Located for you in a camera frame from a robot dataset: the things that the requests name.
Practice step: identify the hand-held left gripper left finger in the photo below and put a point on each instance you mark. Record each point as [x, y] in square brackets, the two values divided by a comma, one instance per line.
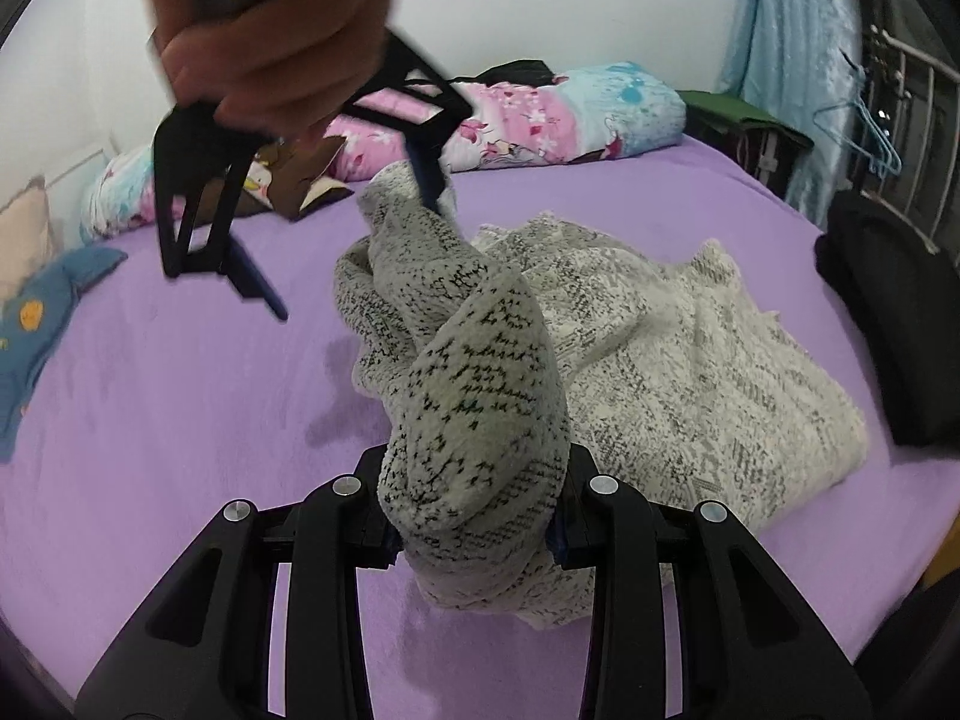
[375, 532]

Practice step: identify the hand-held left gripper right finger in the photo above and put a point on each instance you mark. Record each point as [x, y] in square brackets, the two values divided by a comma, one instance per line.
[570, 532]

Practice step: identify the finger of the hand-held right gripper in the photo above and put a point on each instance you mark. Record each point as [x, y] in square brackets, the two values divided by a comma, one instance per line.
[420, 112]
[195, 187]

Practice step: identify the white grey knit sweater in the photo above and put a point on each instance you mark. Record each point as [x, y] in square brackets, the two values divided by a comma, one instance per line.
[675, 360]

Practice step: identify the blue clothes hanger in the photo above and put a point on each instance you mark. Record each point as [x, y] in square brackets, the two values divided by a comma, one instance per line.
[870, 127]

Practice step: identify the person's right hand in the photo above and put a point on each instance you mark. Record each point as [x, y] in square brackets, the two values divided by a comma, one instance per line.
[300, 52]

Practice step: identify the light blue floral pillow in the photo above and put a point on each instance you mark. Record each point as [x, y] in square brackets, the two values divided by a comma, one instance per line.
[120, 195]

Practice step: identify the brown cartoon cushion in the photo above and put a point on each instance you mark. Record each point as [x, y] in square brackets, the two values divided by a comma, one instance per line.
[300, 180]

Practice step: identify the small black garment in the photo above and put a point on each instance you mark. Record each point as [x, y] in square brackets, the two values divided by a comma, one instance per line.
[517, 71]

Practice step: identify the pink floral pillow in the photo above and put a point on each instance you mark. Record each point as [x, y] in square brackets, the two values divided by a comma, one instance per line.
[562, 120]

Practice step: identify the beige pillow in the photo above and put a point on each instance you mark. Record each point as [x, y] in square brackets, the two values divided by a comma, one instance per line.
[26, 236]

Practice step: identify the blue cartoon blanket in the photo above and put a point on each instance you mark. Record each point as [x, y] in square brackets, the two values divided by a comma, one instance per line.
[45, 322]

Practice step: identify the purple bed sheet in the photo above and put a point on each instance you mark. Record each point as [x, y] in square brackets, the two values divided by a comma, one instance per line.
[187, 390]

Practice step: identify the green cloth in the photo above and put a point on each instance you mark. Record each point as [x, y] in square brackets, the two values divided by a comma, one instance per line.
[742, 116]

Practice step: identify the dark bag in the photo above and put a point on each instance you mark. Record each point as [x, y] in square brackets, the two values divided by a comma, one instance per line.
[750, 161]

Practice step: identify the light blue curtain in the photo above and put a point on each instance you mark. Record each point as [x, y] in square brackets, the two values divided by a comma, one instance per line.
[787, 52]

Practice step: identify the black cloth pile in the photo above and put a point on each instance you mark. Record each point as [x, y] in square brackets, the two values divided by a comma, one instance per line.
[892, 315]

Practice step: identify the metal bed frame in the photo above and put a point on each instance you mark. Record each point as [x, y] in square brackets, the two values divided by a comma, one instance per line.
[915, 75]

